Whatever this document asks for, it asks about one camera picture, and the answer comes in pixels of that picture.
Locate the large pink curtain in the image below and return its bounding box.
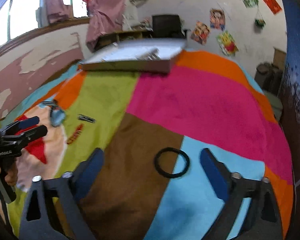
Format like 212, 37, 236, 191
86, 0, 127, 52

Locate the black office chair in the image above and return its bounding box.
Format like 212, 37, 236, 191
152, 14, 188, 41

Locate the grey shallow tray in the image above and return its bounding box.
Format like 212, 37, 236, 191
78, 38, 187, 74

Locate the colourful patchwork blanket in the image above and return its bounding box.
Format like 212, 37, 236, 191
0, 49, 294, 240

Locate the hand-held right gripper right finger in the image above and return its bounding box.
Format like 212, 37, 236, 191
200, 148, 283, 240

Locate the green hanging bag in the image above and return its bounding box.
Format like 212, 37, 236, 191
254, 5, 267, 28

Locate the white claw clip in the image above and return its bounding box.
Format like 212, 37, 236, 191
137, 47, 161, 61

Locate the white paper sheet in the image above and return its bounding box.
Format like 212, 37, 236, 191
100, 41, 184, 62

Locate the yellow bear wall poster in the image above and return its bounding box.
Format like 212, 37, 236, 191
216, 30, 239, 57

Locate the cartoon figure wall poster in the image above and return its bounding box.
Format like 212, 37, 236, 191
210, 8, 227, 31

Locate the black hair tie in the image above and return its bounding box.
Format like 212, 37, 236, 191
154, 148, 191, 180

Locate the blue fabric wardrobe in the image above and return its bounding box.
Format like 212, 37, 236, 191
277, 0, 300, 240

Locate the wooden board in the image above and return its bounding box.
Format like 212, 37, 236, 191
273, 48, 287, 67

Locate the wooden window sill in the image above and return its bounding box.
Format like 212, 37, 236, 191
0, 17, 91, 63

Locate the family cartoon wall poster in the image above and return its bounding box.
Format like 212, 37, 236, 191
190, 20, 211, 46

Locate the black hair clip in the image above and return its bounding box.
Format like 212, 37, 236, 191
77, 114, 97, 124

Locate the red paper square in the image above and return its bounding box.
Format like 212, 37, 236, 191
262, 0, 283, 15

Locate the orange hair clip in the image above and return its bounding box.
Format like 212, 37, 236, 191
66, 123, 84, 145

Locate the small pink curtain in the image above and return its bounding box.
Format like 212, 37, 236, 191
45, 0, 73, 23

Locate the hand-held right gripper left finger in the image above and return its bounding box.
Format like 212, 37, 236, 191
19, 148, 105, 240

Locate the grey-blue hair claw clip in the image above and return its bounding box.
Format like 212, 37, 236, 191
41, 100, 66, 128

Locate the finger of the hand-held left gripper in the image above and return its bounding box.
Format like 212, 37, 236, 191
0, 116, 41, 136
1, 125, 49, 143

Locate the barred window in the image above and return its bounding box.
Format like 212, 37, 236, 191
0, 0, 90, 53

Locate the wooden desk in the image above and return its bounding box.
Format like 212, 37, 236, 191
93, 28, 154, 52

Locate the dark suitcase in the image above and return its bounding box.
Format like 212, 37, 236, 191
255, 62, 283, 96

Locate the person's left hand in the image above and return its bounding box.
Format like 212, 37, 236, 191
0, 164, 18, 188

